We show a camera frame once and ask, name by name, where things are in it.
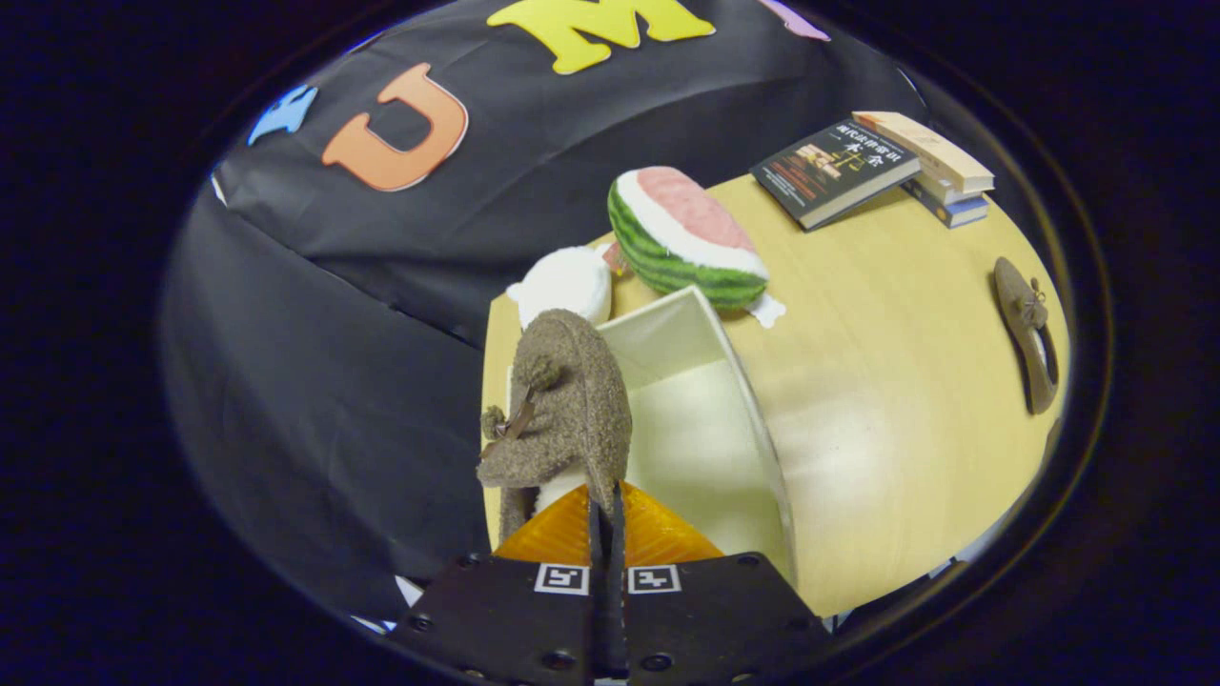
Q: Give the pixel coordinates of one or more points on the blue cover book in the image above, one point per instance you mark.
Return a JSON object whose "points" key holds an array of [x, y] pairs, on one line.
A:
{"points": [[953, 211]]}

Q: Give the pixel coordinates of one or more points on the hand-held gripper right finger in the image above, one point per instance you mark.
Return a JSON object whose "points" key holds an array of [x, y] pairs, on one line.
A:
{"points": [[715, 619]]}

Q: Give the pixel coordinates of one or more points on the white plush toy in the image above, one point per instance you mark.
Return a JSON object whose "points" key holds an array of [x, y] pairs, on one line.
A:
{"points": [[562, 281]]}

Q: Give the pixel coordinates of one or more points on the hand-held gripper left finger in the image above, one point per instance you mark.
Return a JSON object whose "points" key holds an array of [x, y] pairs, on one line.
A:
{"points": [[505, 619]]}

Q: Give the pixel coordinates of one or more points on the tan cover book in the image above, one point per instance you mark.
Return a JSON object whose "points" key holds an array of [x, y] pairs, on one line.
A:
{"points": [[939, 152]]}

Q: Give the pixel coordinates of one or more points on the watermelon slice plush toy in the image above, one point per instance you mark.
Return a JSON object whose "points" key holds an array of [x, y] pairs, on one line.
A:
{"points": [[686, 248]]}

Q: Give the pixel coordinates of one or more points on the cream fabric storage box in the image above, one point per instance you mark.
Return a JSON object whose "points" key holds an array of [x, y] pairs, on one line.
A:
{"points": [[696, 438]]}

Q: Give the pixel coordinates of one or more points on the black cover book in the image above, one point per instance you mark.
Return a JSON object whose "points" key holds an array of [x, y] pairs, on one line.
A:
{"points": [[829, 171]]}

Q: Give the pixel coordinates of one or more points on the black backdrop cloth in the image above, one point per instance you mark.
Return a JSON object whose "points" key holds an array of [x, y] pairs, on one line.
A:
{"points": [[315, 381]]}

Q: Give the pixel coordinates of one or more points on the brown fuzzy shoe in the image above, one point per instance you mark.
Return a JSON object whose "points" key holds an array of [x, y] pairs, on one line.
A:
{"points": [[1015, 295], [572, 400]]}

